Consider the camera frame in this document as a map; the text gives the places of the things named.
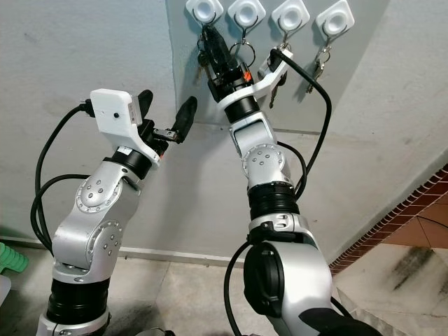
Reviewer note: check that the green plastic stool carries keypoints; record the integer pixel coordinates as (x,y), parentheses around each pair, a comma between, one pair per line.
(12,259)

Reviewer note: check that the silver hanging key bunch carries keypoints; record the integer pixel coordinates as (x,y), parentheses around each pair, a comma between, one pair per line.
(273,94)
(318,66)

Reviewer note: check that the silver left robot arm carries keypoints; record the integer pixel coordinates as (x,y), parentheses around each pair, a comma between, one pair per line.
(84,231)

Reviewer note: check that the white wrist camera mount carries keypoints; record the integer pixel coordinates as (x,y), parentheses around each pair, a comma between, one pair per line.
(112,112)
(259,82)

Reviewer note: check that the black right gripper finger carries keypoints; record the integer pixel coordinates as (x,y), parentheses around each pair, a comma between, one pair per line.
(227,54)
(211,52)

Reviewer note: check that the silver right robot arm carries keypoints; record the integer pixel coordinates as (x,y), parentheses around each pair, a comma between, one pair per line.
(294,280)

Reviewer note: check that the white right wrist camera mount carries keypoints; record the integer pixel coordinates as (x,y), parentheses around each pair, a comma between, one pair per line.
(259,82)

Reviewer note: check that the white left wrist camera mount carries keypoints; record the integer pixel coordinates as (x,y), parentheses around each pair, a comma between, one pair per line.
(112,112)

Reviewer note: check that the white square wall hook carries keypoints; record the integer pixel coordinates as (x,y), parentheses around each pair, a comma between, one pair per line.
(335,19)
(204,8)
(246,11)
(291,14)

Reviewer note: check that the white folding table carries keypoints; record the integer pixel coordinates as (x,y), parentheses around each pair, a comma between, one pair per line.
(4,294)

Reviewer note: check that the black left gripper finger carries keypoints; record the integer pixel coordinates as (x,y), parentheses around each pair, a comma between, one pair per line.
(145,105)
(185,117)

